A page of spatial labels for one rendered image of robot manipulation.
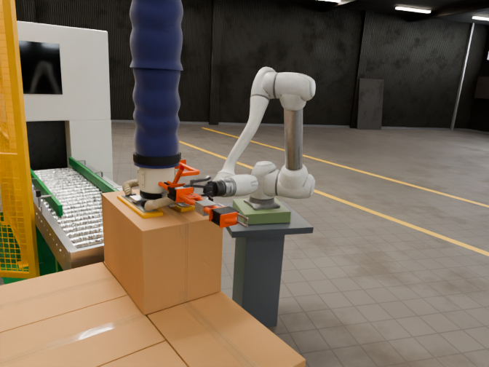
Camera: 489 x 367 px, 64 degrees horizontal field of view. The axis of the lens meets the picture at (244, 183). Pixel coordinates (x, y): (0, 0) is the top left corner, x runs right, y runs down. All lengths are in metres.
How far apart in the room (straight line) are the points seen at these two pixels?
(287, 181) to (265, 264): 0.56
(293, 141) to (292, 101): 0.24
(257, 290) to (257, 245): 0.31
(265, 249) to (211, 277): 0.60
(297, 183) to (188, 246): 0.80
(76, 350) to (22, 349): 0.20
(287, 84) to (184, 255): 0.97
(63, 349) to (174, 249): 0.57
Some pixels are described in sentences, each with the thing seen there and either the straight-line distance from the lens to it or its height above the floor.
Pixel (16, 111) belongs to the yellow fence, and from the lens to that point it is 2.91.
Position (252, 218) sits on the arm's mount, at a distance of 2.30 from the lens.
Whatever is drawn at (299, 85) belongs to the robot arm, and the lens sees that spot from 2.01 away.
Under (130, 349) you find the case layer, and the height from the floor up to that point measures 0.54.
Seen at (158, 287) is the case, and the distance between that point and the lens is 1.83.
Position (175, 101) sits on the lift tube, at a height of 1.46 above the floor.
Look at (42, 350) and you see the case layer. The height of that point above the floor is 0.54.
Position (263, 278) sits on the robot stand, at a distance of 2.54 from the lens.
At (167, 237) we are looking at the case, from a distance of 1.74.
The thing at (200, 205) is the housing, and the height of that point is 1.08.
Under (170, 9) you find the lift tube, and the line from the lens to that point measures 1.84.
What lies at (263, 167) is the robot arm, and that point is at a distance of 2.34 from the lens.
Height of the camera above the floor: 1.59
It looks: 15 degrees down
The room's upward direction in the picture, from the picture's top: 3 degrees clockwise
